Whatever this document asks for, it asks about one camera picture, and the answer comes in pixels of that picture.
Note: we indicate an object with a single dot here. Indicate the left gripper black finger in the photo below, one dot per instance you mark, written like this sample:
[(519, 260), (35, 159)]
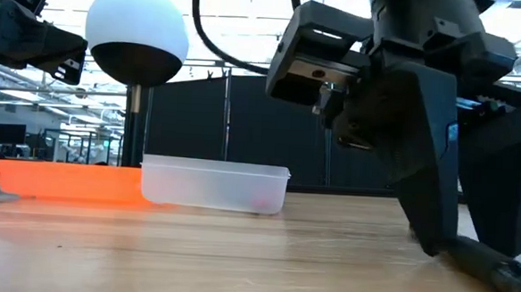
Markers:
[(51, 45), (72, 71)]

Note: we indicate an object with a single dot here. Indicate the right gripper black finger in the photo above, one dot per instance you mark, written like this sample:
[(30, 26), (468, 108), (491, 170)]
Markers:
[(413, 127), (504, 176)]

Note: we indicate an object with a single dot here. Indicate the clear pen with black grip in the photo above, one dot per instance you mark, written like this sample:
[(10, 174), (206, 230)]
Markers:
[(482, 265)]

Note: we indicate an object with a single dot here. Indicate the orange plastic box lid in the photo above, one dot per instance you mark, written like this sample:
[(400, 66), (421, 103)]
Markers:
[(66, 180)]

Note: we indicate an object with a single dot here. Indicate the translucent plastic supply box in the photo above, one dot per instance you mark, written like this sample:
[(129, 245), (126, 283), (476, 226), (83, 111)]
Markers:
[(213, 188)]

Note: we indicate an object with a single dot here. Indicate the white and black sphere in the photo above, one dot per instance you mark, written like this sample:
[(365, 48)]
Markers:
[(137, 19)]

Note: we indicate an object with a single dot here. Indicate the black computer monitor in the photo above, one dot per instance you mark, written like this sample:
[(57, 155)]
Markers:
[(10, 134)]

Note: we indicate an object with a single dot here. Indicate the black stand pole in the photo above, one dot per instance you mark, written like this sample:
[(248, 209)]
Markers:
[(133, 135)]

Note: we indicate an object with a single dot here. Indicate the black workstation frame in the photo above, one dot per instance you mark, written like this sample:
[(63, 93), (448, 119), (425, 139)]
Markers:
[(87, 132)]

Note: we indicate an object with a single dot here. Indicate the horizontal metal frame rail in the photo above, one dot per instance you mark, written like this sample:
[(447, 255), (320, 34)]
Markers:
[(202, 63)]

